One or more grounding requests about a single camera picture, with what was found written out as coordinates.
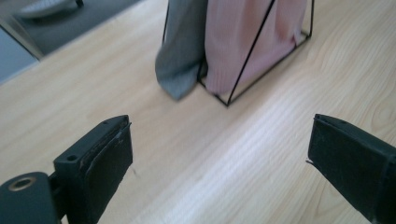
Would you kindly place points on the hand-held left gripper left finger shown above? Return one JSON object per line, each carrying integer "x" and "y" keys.
{"x": 99, "y": 168}

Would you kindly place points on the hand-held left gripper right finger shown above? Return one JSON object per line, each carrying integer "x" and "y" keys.
{"x": 355, "y": 165}

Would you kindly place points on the grey cloth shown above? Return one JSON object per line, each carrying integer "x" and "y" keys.
{"x": 180, "y": 56}

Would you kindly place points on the pink knitted cloth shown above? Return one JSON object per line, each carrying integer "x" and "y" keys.
{"x": 230, "y": 46}

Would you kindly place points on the metal bar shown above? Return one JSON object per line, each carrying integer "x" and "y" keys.
{"x": 23, "y": 39}

